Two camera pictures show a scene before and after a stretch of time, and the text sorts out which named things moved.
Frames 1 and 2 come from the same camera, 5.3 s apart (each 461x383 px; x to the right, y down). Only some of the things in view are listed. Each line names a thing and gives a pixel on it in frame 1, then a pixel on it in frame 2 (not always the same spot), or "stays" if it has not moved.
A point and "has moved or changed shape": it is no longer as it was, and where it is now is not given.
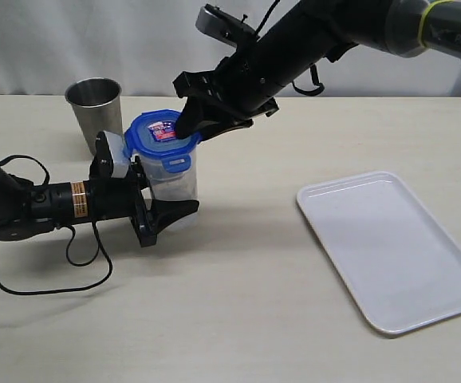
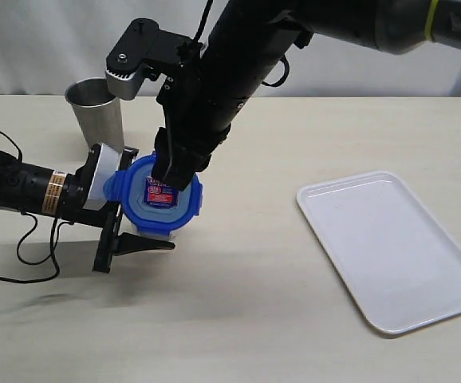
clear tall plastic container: x=166 y=185 to x=161 y=237
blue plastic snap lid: x=153 y=134 has moved or changed shape
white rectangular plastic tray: x=402 y=266 stays
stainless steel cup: x=96 y=103 stays
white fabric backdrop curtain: x=36 y=48 stays
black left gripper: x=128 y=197 to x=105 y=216
